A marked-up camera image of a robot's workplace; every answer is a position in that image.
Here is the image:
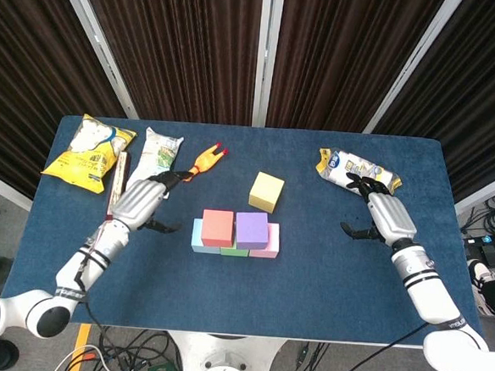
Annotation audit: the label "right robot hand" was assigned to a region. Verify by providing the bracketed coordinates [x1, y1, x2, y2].
[337, 171, 420, 250]

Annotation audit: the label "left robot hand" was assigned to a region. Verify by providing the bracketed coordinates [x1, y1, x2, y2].
[109, 165, 193, 237]

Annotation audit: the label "light blue foam cube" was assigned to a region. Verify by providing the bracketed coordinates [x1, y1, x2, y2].
[190, 218, 225, 255]

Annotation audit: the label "red foam cube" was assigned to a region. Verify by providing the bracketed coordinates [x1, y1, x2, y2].
[200, 208, 236, 249]

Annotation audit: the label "green foam cube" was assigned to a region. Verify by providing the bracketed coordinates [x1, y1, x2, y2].
[219, 239, 251, 257]

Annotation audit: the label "purple foam cube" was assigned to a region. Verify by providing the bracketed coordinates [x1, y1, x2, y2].
[233, 210, 271, 252]

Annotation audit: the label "pink foam cube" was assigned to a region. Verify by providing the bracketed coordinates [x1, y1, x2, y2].
[248, 220, 281, 260]

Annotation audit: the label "yellow foam cube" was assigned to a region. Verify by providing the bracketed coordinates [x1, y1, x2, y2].
[247, 170, 286, 215]

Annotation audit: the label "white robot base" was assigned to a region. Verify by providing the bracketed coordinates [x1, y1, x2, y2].
[164, 330, 286, 371]

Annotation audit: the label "white snack bag green print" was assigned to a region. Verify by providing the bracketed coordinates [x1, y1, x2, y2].
[125, 125, 185, 197]

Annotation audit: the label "white yellow snack packet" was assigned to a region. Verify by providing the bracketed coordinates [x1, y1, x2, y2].
[314, 146, 405, 200]

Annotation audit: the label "yellow popcorn snack bag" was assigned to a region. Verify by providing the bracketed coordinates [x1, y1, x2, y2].
[39, 110, 138, 197]

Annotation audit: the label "yellow rubber chicken toy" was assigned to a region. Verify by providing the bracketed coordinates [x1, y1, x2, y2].
[186, 140, 230, 186]

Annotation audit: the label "white partition base bar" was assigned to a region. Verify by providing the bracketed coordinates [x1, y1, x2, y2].
[453, 163, 495, 219]
[0, 166, 36, 212]

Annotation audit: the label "white sneaker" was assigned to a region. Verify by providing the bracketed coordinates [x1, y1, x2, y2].
[464, 258, 495, 294]

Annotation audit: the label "black device green lights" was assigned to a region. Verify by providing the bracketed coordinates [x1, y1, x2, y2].
[460, 234, 495, 272]

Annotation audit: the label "brown curtain panel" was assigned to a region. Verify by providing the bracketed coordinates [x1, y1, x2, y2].
[266, 0, 447, 140]
[367, 0, 495, 206]
[67, 0, 264, 127]
[0, 0, 136, 206]

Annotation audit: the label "blue table cloth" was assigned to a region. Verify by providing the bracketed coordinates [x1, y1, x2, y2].
[0, 109, 495, 352]

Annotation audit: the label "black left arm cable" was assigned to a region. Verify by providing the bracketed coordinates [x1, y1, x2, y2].
[71, 262, 109, 334]

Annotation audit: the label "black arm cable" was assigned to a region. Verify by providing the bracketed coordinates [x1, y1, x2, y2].
[71, 262, 109, 334]
[336, 317, 429, 371]

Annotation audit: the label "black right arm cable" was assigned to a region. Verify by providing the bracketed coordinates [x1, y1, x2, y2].
[336, 317, 429, 371]

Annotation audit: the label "white partition post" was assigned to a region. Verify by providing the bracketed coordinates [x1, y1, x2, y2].
[251, 0, 286, 129]
[361, 0, 464, 141]
[43, 0, 149, 120]

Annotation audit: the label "floor cable bundle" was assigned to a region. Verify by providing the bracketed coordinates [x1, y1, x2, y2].
[51, 323, 192, 371]

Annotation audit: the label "black floor cables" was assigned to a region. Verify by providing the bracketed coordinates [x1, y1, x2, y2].
[276, 339, 331, 371]

